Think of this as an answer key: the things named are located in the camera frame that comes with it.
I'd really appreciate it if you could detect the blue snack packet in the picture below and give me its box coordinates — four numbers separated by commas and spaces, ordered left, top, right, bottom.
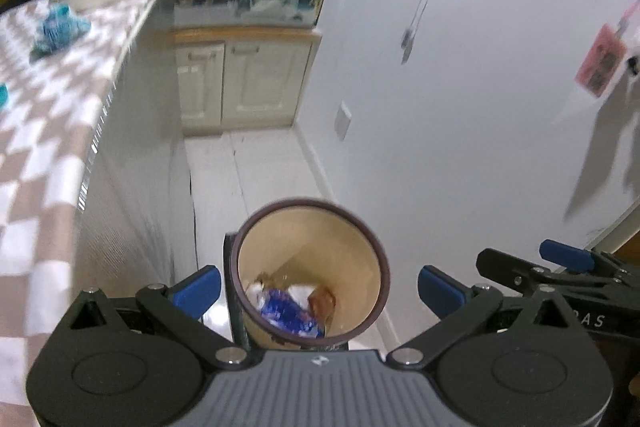
257, 289, 324, 339

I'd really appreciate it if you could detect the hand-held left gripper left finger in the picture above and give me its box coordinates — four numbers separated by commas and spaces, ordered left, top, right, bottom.
64, 265, 249, 369

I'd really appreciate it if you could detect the white wrapper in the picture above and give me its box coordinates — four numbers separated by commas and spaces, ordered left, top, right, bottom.
247, 282, 314, 309

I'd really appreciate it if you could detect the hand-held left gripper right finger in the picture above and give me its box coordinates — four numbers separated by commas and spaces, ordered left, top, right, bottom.
387, 265, 586, 370

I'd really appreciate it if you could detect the pink lanyard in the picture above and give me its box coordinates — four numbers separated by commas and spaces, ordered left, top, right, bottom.
617, 0, 640, 34

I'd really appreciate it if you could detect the checkered tablecloth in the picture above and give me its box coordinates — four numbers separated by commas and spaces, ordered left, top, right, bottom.
0, 0, 174, 408

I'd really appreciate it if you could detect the cream cabinet with countertop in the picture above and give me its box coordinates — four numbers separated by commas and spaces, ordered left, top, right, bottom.
172, 2, 324, 138

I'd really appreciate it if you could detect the white door frame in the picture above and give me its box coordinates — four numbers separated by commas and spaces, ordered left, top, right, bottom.
565, 202, 640, 259

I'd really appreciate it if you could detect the beige bin with brown rim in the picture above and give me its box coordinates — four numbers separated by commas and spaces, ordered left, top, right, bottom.
223, 197, 391, 353

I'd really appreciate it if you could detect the brown snack packet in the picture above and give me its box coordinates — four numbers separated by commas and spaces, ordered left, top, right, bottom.
307, 285, 337, 323

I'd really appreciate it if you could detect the teal wrapper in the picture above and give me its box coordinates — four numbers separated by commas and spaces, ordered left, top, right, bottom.
30, 4, 92, 58

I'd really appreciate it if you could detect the pink wall poster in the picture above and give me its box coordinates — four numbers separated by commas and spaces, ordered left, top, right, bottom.
574, 24, 629, 97

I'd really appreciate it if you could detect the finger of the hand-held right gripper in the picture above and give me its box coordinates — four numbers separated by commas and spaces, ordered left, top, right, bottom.
476, 248, 555, 296
539, 239, 627, 278

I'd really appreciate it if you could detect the black stand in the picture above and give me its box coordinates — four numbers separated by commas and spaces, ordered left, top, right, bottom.
223, 232, 252, 349

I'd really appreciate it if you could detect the white wall socket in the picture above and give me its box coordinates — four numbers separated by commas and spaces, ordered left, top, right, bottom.
333, 102, 354, 142

